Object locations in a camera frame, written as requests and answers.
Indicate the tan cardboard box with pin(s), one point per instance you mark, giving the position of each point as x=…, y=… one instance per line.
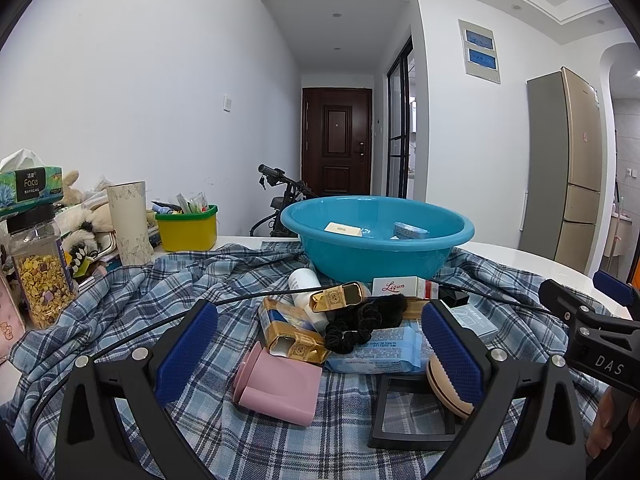
x=416, y=309

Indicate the white and red box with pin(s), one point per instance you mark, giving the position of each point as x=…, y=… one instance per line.
x=395, y=287

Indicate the person's right hand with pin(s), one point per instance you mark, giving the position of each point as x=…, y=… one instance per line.
x=602, y=425

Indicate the green tissue box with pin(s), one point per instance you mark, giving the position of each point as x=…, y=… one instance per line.
x=30, y=185

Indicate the flat cream box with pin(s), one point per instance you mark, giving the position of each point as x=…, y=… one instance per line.
x=344, y=229

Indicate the dark brown door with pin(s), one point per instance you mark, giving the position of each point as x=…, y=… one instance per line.
x=337, y=145

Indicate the beige paper tube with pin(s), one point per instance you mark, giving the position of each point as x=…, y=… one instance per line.
x=129, y=225

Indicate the blue plastic basin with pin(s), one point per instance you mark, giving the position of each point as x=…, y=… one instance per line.
x=380, y=260

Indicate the white plastic bottle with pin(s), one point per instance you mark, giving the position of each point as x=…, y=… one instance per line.
x=304, y=280

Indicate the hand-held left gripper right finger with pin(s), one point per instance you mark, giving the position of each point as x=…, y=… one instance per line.
x=452, y=355

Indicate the gold refrigerator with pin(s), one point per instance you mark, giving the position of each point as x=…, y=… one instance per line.
x=560, y=170

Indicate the wall panel with blue labels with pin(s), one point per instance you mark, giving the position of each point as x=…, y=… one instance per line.
x=480, y=52

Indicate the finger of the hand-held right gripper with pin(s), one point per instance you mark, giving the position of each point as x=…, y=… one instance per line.
x=562, y=302
x=617, y=287

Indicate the black scrunchie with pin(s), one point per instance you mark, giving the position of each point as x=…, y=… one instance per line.
x=350, y=340

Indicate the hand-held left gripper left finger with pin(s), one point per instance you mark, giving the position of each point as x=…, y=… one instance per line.
x=187, y=352

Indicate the yellow green-rimmed container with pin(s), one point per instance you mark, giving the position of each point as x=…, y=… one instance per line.
x=187, y=232

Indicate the pale blue white box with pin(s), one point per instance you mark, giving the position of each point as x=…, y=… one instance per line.
x=475, y=322

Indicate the pink case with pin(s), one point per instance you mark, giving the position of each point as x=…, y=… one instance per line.
x=280, y=385

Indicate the pink printed pouch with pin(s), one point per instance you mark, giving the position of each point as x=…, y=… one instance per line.
x=10, y=320

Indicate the bunch of small packets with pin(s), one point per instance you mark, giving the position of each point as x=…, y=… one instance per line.
x=187, y=204

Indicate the small gold box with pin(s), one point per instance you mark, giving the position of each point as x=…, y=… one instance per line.
x=335, y=298

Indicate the white light switch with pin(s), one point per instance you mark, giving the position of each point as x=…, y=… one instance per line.
x=227, y=103

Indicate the small black box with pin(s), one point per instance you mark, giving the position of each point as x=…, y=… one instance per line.
x=455, y=296

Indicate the light blue wipes packet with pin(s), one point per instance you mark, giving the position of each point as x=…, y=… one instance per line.
x=385, y=354

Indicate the black bicycle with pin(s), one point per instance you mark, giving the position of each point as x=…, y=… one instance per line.
x=280, y=200

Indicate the black framed glass door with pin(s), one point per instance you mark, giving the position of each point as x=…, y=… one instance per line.
x=397, y=125

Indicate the black square frame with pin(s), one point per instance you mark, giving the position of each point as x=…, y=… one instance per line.
x=380, y=435

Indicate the blue plaid cloth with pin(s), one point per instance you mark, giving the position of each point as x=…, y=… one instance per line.
x=150, y=300

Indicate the blue white packet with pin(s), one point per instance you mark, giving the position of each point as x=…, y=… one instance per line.
x=410, y=231

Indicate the cereal jar with black lid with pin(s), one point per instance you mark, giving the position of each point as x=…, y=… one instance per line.
x=42, y=280

